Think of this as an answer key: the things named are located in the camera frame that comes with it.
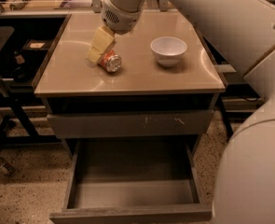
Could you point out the white bowl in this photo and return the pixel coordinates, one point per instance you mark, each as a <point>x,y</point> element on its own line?
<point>168,51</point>

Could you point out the red coke can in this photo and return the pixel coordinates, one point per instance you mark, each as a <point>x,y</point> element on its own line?
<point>111,62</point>

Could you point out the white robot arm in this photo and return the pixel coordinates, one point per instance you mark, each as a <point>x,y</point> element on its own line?
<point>243,32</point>

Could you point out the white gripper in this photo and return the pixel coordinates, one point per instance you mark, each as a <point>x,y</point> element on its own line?
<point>119,20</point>

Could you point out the plastic bottle on floor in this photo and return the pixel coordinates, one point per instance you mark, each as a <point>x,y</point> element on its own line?
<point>5,167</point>

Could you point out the grey drawer cabinet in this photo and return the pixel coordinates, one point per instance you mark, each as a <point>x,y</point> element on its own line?
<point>69,86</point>

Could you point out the open grey middle drawer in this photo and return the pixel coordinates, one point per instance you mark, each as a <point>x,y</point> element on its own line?
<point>132,181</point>

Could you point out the closed grey top drawer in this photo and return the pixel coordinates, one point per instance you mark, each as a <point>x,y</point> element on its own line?
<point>129,124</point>

